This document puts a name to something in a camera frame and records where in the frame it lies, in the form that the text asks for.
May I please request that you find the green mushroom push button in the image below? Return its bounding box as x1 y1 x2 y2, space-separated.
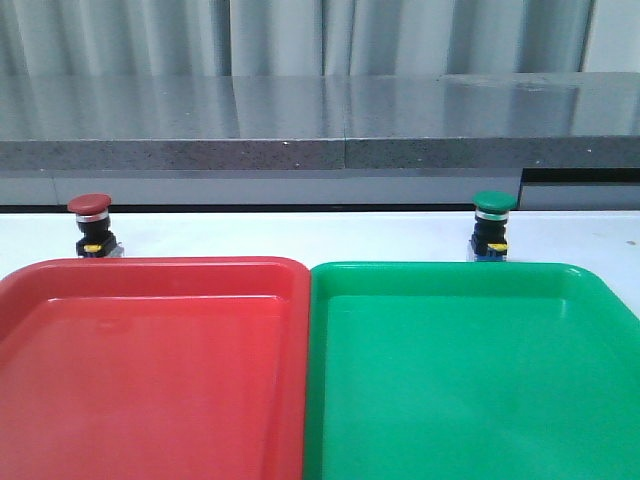
468 190 517 262

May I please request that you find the red mushroom push button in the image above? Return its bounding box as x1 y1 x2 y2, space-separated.
67 193 124 258

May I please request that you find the green plastic tray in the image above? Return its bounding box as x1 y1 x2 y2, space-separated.
304 262 639 479

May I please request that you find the grey curtain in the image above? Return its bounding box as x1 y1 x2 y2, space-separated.
1 1 595 77

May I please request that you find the red plastic tray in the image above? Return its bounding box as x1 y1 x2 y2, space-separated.
1 257 310 479

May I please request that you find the grey stone counter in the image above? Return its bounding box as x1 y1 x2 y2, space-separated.
1 73 639 212

